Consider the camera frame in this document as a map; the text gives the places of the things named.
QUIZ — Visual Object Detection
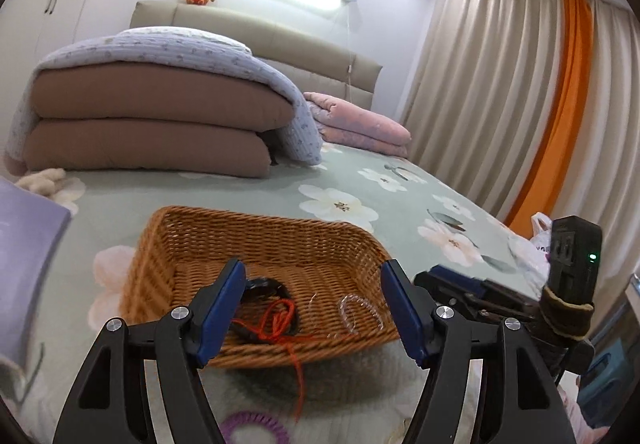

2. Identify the clear plastic bracelet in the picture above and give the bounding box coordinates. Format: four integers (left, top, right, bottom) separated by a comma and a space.
339, 294, 386, 337
306, 293, 346, 341

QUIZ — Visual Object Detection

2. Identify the beige curtain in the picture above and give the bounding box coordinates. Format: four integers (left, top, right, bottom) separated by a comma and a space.
545, 0, 640, 275
400, 0, 568, 220

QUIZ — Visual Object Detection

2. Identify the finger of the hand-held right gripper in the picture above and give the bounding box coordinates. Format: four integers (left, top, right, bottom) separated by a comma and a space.
414, 271, 538, 326
431, 265, 543, 312

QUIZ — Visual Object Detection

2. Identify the green floral bedsheet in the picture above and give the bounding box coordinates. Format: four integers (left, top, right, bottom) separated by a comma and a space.
0, 139, 556, 444

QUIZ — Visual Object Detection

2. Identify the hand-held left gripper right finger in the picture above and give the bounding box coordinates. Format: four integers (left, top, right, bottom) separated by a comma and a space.
380, 259, 593, 444

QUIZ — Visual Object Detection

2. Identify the purple book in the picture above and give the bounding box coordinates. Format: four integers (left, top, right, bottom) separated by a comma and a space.
0, 177, 72, 367

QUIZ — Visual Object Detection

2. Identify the folded pink blanket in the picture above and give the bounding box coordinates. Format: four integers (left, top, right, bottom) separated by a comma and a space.
303, 92, 413, 159

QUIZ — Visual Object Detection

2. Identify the beige padded headboard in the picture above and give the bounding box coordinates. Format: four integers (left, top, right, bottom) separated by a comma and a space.
130, 0, 383, 120

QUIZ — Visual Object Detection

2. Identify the red string cord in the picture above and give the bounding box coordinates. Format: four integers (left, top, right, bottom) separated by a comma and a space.
231, 299, 326, 417

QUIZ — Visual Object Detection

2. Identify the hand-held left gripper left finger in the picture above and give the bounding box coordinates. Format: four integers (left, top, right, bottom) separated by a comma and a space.
52, 258, 247, 444

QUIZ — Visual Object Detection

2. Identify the black bracelet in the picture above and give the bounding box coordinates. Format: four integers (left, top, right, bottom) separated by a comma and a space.
232, 277, 301, 340

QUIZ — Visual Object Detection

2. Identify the purple coil hair tie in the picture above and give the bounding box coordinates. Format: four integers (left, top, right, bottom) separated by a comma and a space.
222, 411, 291, 444

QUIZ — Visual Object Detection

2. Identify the white wardrobe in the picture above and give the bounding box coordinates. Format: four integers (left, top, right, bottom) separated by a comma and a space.
0, 0, 126, 160

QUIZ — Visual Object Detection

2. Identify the brown wicker basket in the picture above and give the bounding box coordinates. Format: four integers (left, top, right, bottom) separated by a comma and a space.
120, 205, 401, 370

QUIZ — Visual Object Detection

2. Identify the blue plastic object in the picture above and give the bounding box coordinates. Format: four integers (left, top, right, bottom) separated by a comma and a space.
577, 341, 633, 431

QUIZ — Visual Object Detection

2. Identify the white plastic bag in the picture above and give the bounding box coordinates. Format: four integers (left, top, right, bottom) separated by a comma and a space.
510, 211, 553, 285

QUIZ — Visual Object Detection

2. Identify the white plush toy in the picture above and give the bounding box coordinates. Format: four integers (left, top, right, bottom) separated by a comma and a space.
15, 167, 68, 197

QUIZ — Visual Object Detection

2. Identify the folded brown and lavender quilt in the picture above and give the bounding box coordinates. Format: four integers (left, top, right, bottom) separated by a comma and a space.
5, 27, 323, 179

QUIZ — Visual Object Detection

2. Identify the orange curtain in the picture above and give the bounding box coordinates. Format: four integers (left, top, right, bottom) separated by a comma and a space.
502, 0, 596, 241

